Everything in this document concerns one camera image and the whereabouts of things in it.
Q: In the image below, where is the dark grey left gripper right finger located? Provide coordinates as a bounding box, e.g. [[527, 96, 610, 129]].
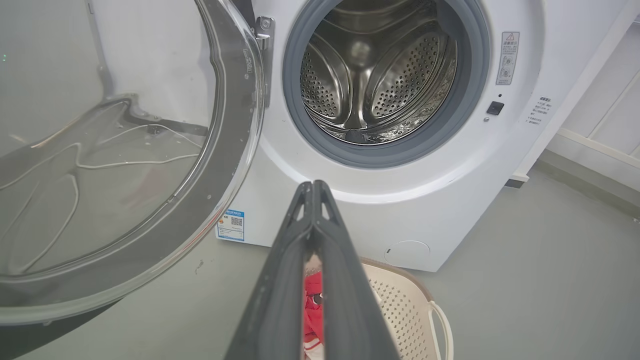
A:
[[313, 180, 401, 360]]

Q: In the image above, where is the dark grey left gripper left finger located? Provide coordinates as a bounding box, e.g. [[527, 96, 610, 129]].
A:
[[225, 181, 314, 360]]

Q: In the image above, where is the round dark glass washer door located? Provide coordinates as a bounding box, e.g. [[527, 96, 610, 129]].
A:
[[0, 0, 266, 326]]

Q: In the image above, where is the white front-load washing machine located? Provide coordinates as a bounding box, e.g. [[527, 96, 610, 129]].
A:
[[215, 0, 640, 273]]

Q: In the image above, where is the metal door hinge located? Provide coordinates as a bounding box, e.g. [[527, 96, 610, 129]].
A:
[[255, 16, 276, 108]]

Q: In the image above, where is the red printed garment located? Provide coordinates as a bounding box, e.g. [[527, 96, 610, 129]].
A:
[[304, 272, 325, 351]]

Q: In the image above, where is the beige perforated laundry basket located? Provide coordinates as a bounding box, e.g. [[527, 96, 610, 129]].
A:
[[300, 257, 455, 360]]

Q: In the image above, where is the blue energy label sticker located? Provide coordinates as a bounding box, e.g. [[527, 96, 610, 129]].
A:
[[216, 209, 245, 242]]

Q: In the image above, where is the steel perforated washer drum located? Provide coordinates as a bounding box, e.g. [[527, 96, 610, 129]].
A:
[[300, 0, 458, 146]]

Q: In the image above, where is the small printed text label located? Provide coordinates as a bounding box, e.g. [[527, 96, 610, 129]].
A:
[[527, 96, 552, 126]]

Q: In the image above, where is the warning label sticker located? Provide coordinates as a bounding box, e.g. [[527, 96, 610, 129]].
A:
[[496, 31, 520, 86]]

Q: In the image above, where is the thin white power cable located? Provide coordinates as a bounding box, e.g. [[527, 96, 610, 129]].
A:
[[0, 124, 201, 273]]

